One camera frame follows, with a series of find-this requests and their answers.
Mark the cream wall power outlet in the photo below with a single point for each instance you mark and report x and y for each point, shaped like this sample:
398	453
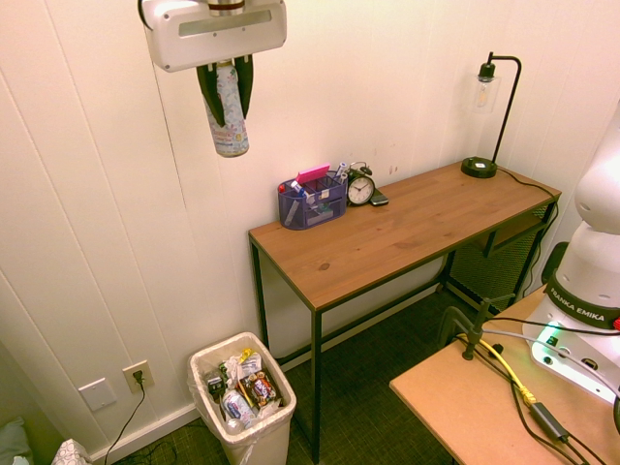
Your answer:
138	377

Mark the white marker pen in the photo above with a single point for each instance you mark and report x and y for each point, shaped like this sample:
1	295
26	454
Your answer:
341	172

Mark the black twin-bell alarm clock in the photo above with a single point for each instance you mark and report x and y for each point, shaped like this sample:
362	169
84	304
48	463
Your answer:
361	190

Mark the crushed clear plastic bottle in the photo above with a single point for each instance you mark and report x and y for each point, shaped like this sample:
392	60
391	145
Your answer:
237	407

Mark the light wooden robot table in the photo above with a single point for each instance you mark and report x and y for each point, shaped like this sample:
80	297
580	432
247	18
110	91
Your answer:
460	407

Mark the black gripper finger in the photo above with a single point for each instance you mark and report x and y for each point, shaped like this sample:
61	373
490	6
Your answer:
212	97
246	89

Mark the blue mesh desk organizer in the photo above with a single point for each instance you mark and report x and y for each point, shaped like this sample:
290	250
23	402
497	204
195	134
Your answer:
312	210

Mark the brown chocolate candy wrapper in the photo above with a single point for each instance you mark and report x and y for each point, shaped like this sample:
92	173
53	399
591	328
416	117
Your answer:
260	387

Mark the white blank wall plate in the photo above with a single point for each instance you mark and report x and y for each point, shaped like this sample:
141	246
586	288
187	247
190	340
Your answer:
98	394

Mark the black desk lamp glass shade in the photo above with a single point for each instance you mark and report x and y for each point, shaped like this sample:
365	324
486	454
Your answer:
479	167

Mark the pink sticky note pad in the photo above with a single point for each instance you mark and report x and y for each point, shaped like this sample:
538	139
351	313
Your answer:
312	173

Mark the black phone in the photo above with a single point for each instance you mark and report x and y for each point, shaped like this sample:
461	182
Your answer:
379	198

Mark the white floral drink can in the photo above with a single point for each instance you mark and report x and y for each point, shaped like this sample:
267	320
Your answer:
231	131

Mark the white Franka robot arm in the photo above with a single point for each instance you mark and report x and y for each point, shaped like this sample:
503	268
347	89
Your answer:
586	271

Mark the black adapter box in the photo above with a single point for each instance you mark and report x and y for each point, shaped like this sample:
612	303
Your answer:
548	420

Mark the patterned tissue box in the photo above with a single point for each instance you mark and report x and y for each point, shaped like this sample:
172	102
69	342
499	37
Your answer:
70	454

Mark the yellow white snack packet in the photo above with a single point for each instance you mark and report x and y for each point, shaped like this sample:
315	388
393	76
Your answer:
251	359

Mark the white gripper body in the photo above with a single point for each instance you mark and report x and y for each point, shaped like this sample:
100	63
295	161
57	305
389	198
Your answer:
218	36

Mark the teal cushion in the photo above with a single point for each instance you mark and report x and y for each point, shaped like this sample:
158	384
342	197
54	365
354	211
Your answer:
13	441

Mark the black metal table clamp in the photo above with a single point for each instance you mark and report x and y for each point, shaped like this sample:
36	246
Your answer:
472	334

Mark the white plastic trash bin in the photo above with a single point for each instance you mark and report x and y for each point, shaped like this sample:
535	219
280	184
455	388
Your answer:
271	436

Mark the wooden desk black metal frame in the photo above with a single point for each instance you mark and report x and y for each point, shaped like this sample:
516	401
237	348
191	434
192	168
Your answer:
387	232

